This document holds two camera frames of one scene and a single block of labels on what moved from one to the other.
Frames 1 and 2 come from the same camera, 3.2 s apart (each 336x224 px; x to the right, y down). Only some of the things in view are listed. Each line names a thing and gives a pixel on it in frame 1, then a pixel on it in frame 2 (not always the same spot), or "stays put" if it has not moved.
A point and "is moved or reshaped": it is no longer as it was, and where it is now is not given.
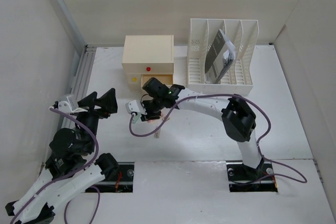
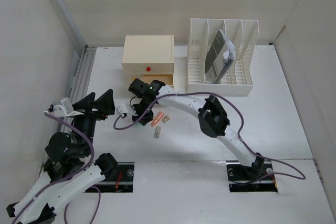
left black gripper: [107, 102] stays put
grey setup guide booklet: [220, 55] stays put
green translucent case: [136, 118] is moved or reshaped
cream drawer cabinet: [146, 56] stays put
